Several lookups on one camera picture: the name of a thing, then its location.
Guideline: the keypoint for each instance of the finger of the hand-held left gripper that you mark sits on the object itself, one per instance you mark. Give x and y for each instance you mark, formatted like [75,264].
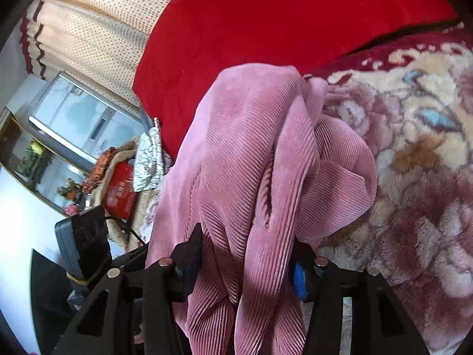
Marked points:
[129,257]

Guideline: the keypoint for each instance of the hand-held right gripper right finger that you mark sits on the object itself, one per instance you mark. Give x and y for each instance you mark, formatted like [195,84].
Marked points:
[301,281]

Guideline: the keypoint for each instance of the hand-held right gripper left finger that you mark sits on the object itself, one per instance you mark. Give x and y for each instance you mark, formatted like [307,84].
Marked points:
[190,266]

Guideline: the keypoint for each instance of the beige quilted bed sheet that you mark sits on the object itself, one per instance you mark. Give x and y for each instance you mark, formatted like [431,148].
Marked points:
[147,203]

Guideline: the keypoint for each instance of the red box with gold print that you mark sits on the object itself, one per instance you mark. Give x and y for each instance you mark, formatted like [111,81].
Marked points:
[120,192]

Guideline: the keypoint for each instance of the orange patterned cloth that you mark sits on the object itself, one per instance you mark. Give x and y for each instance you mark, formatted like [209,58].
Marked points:
[105,161]

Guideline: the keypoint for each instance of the gold framed glass cabinet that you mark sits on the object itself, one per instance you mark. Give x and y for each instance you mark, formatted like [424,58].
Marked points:
[37,166]

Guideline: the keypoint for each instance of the white crackle-patterned cloth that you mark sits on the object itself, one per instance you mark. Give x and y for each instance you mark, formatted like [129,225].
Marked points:
[147,162]

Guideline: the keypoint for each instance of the beige plush cloth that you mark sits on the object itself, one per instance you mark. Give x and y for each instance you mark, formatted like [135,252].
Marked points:
[127,149]

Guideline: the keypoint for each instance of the white appliance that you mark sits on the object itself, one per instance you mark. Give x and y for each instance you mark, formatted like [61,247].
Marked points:
[74,114]

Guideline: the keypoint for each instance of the floral plush blanket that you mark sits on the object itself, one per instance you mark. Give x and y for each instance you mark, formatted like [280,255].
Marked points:
[425,155]

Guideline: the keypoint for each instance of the beige dotted curtain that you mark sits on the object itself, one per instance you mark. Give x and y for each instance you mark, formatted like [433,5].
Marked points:
[92,33]

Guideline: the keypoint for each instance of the red quilt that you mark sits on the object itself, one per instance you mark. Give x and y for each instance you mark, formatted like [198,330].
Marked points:
[277,18]

